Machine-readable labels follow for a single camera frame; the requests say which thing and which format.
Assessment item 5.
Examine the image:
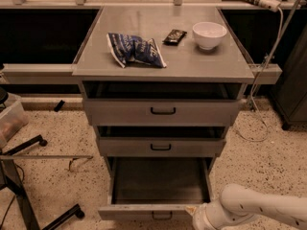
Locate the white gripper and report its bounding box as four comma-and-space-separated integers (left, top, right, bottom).
185, 204, 216, 230

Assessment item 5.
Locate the grey bottom drawer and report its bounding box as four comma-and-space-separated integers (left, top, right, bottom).
99, 157, 213, 220

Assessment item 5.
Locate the grey drawer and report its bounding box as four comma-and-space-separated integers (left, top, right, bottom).
99, 157, 213, 220
83, 80, 240, 127
96, 126, 225, 157

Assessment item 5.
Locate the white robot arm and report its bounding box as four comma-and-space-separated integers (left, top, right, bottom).
185, 184, 307, 230

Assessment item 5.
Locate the grey middle drawer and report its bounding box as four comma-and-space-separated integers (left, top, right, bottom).
96, 126, 225, 157

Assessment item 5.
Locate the grey metal drawer cabinet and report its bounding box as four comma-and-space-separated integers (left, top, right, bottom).
72, 5, 256, 171

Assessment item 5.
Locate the grey top drawer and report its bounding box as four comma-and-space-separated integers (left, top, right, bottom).
83, 80, 240, 127

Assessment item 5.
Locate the dark grey side cabinet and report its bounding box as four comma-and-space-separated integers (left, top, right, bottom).
271, 26, 307, 130

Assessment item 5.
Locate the small black floor object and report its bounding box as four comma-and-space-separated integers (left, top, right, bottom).
54, 100, 65, 112

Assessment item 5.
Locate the blue chip bag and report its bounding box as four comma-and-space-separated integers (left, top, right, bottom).
106, 33, 166, 68

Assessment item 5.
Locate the black snack packet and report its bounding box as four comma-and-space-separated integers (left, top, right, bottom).
163, 29, 186, 45

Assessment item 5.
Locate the white ceramic bowl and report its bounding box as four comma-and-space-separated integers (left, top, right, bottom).
192, 22, 227, 50

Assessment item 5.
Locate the black rolling stand base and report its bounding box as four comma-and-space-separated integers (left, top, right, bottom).
0, 135, 84, 230

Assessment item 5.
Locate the thin metal bar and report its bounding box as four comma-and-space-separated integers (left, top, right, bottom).
0, 155, 93, 160

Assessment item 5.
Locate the clear plastic storage box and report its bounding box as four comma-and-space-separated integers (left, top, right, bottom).
0, 93, 28, 149

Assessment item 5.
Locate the white power cable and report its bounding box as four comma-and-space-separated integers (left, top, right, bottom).
235, 7, 285, 143

